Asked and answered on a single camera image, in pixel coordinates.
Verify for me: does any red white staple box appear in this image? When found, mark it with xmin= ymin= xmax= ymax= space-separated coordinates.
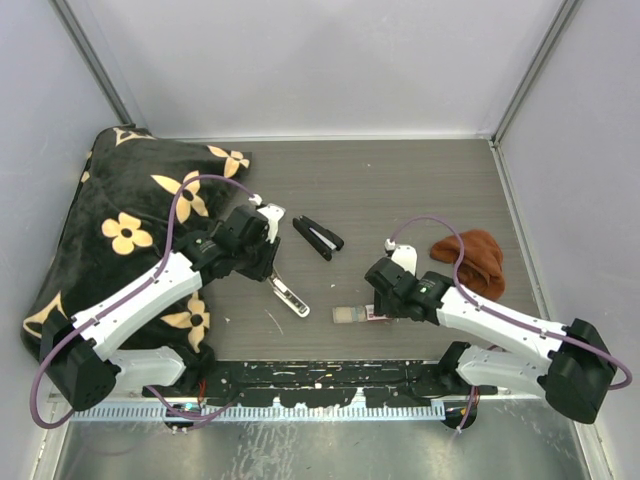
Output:
xmin=332 ymin=304 xmax=388 ymax=324

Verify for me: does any black stapler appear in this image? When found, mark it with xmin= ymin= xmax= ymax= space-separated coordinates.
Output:
xmin=292 ymin=215 xmax=345 ymax=261

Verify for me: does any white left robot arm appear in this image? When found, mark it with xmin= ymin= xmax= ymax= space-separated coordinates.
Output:
xmin=40 ymin=204 xmax=285 ymax=411

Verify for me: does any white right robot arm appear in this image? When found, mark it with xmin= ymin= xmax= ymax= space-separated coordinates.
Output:
xmin=364 ymin=244 xmax=618 ymax=424

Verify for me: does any orange brown cloth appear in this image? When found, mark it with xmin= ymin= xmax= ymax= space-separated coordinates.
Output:
xmin=458 ymin=229 xmax=506 ymax=301

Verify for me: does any black floral cushion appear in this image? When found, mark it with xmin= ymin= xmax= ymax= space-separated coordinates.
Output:
xmin=21 ymin=124 xmax=253 ymax=357

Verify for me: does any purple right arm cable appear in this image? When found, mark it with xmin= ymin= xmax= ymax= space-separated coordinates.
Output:
xmin=385 ymin=216 xmax=633 ymax=391

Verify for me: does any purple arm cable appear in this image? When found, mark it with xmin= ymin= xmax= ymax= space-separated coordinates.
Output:
xmin=30 ymin=175 xmax=263 ymax=431
xmin=385 ymin=216 xmax=633 ymax=391

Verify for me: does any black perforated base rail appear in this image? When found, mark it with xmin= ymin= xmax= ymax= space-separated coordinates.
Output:
xmin=156 ymin=360 xmax=471 ymax=408

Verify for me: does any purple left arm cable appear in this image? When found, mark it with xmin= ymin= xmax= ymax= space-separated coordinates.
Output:
xmin=30 ymin=175 xmax=263 ymax=431

